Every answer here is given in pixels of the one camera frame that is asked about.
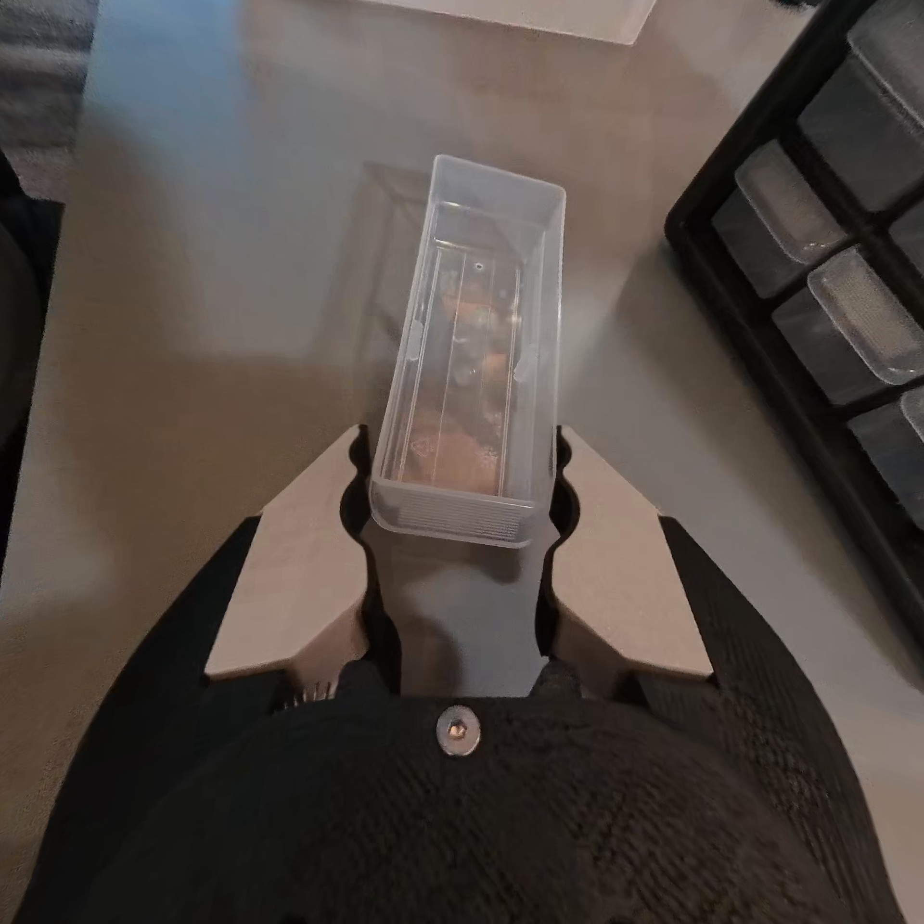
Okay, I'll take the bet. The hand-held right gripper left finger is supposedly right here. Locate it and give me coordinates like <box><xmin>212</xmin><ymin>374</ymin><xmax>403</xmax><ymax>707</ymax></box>
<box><xmin>203</xmin><ymin>424</ymin><xmax>374</xmax><ymax>684</ymax></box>

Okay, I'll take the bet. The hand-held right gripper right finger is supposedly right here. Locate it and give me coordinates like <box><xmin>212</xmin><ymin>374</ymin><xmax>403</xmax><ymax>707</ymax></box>
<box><xmin>540</xmin><ymin>424</ymin><xmax>717</xmax><ymax>695</ymax></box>

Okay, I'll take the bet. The small clear plastic drawer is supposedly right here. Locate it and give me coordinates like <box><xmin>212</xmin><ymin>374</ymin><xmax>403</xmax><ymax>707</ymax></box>
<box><xmin>368</xmin><ymin>154</ymin><xmax>567</xmax><ymax>550</ymax></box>

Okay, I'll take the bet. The black drawer cabinet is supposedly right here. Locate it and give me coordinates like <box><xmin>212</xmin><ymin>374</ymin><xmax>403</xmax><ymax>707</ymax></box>
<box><xmin>664</xmin><ymin>0</ymin><xmax>924</xmax><ymax>636</ymax></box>

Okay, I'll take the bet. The clear plastic storage bin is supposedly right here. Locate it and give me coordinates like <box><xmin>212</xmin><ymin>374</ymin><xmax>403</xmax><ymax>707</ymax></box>
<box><xmin>354</xmin><ymin>0</ymin><xmax>659</xmax><ymax>46</ymax></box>

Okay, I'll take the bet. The person's dark clothing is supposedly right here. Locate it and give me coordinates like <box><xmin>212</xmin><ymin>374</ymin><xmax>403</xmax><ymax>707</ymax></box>
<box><xmin>0</xmin><ymin>144</ymin><xmax>66</xmax><ymax>571</ymax></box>

